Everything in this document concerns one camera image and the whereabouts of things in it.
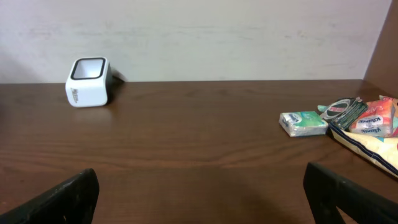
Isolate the yellow white snack bag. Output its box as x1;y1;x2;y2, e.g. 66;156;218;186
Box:
328;95;398;179

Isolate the orange white small box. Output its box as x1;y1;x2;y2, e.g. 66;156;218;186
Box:
349;98;395;138

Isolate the small teal tissue packet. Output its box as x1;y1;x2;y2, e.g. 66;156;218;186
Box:
279;111;328;137

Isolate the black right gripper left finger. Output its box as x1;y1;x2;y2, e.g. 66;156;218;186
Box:
1;168;100;224

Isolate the green Zam-Buk tin box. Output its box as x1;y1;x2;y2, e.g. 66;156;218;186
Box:
320;97;368;130

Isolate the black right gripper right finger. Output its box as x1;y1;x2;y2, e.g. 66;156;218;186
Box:
303;162;397;224

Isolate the white barcode scanner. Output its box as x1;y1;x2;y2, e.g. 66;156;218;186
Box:
65;57;113;108

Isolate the teal snack packet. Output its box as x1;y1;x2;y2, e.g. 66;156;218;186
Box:
317;105;328;113

